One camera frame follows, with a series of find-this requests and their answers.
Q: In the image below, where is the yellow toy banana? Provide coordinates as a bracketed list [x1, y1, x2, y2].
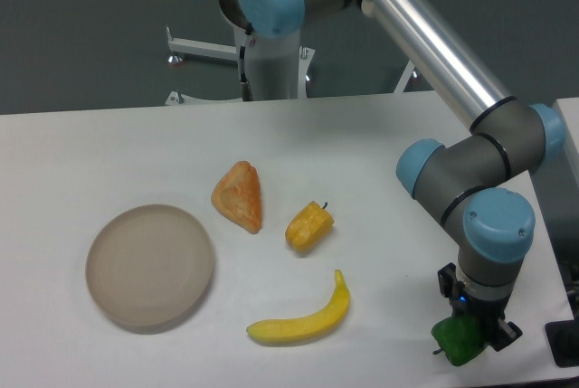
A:
[246, 270, 351, 346]

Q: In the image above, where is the yellow toy pepper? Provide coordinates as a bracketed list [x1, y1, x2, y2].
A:
[285, 201, 334, 253]

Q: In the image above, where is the beige round plate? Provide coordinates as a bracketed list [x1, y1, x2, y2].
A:
[85, 204, 214, 334]

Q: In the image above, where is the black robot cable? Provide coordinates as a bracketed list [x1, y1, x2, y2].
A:
[239, 21, 255, 102]

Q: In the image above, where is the orange toy bread wedge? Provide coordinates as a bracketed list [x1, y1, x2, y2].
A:
[211, 161, 262, 234]

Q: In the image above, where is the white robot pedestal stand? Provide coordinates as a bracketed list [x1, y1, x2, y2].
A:
[166, 0, 424, 105]

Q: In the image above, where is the green toy pepper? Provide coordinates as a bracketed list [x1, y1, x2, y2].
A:
[431, 314, 486, 366]

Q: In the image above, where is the black device at edge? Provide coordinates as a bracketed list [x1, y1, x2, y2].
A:
[545, 319, 578, 368]

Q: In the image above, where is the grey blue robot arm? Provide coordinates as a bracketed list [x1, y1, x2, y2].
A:
[219, 0, 566, 354]

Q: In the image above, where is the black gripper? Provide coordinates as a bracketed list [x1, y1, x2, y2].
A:
[437, 263, 522, 352]

